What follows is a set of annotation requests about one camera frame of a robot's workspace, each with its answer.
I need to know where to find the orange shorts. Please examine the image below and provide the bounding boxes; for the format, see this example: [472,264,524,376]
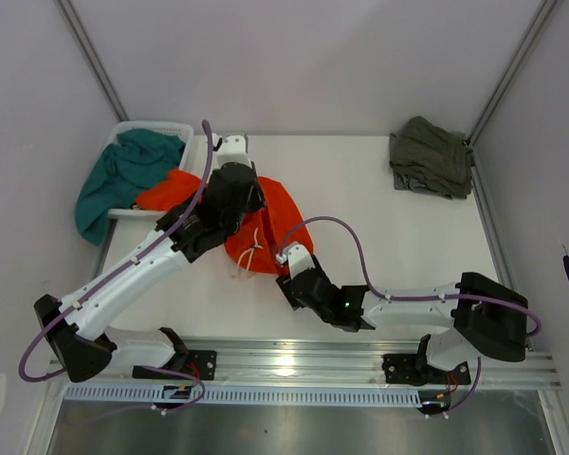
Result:
[135,170,303,276]

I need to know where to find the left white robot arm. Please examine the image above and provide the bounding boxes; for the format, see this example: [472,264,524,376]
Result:
[34,161,265,383]

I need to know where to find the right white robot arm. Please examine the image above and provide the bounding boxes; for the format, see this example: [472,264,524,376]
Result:
[277,246,530,383]

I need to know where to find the teal shorts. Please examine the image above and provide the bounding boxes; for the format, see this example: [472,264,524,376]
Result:
[75,128,186,246]

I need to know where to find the grey folded shorts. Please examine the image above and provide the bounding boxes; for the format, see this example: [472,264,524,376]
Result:
[393,172,432,194]

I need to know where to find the olive green folded shorts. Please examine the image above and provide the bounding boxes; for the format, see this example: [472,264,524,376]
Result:
[389,117,474,200]

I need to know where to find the white plastic basket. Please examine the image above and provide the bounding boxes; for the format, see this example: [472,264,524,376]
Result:
[95,121,193,219]

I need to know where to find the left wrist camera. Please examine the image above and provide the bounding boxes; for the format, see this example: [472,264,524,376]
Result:
[212,134,251,168]

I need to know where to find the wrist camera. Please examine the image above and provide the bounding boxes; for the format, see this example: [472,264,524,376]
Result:
[276,242,316,279]
[212,134,251,168]

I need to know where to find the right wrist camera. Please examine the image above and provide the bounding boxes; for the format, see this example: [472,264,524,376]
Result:
[276,242,316,279]

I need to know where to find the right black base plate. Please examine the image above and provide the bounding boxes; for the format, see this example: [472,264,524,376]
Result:
[381,354,471,387]

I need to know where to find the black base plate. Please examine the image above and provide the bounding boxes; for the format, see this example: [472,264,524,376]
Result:
[132,350,217,381]
[381,354,471,387]

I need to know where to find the aluminium mounting rail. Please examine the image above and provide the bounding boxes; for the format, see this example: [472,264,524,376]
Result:
[45,337,563,391]

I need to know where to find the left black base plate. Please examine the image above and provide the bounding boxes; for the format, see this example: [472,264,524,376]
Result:
[132,350,217,381]

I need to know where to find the left corner aluminium post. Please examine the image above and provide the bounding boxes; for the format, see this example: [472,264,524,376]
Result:
[54,0,129,121]

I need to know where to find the corner aluminium post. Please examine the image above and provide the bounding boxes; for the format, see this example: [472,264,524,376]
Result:
[54,0,129,121]
[467,0,561,147]

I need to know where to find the white slotted cable duct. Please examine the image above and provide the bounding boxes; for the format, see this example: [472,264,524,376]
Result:
[64,383,422,409]

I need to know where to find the right corner aluminium post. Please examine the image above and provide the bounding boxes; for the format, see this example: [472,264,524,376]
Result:
[467,0,561,147]

